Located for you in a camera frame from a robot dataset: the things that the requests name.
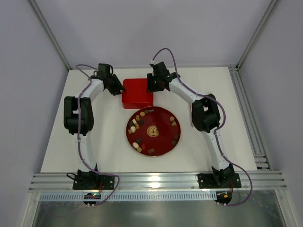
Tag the white round swirl chocolate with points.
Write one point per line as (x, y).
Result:
(135, 143)

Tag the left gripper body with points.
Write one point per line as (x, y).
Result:
(116, 85)

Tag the aluminium rail with cable duct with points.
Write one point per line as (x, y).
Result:
(152, 187)

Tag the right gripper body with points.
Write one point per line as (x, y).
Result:
(153, 84)

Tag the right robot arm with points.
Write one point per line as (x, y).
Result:
(205, 118)

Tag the right camera mount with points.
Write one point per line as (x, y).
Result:
(152, 63)

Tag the white dome chocolate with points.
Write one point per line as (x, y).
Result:
(133, 129)

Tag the red box lid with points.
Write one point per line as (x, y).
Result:
(136, 89)

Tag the round dark red plate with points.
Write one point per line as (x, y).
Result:
(157, 131)

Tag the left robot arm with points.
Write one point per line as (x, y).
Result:
(78, 120)

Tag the red chocolate box with tray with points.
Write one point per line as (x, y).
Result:
(136, 103)

